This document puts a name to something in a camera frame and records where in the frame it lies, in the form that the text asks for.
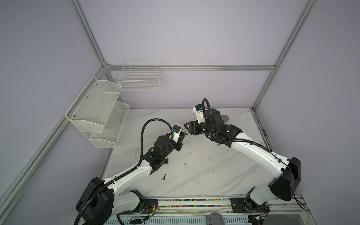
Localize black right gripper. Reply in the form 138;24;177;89
182;118;215;137

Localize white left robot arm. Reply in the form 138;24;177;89
74;118;187;225

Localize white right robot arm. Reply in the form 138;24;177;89
185;105;302;213

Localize grey fabric glasses case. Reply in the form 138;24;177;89
221;115;229;122

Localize white mesh two-tier shelf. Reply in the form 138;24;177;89
65;77;130;149

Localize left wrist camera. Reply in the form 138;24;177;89
172;125;182;143

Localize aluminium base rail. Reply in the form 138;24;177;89
110;195;309;216

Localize white wire basket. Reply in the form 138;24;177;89
118;61;163;91

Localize aluminium frame corner post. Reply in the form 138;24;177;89
251;0;318;111

